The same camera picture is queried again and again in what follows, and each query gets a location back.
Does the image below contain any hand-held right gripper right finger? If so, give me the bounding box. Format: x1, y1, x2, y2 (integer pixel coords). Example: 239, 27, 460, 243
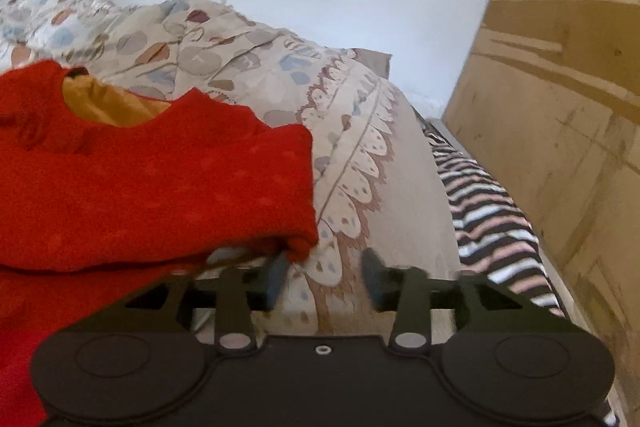
361, 248, 571, 354

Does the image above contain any striped blanket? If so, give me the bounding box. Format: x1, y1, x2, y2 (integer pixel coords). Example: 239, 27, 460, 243
422, 119, 621, 427

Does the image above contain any brown cloth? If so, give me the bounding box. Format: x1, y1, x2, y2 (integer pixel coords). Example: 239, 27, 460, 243
352, 48, 393, 80

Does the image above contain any red knit garment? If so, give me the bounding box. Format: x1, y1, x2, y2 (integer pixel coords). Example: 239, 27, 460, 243
0, 59, 321, 427

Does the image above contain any floral patterned bedsheet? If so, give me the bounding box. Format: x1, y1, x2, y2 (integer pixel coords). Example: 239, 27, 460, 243
0, 0, 463, 338

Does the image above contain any brown wooden board panel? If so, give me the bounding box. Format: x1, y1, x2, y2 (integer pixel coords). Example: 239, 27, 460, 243
442, 0, 640, 388

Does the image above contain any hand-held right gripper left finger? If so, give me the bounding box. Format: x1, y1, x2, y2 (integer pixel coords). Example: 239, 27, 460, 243
117, 252, 292, 354

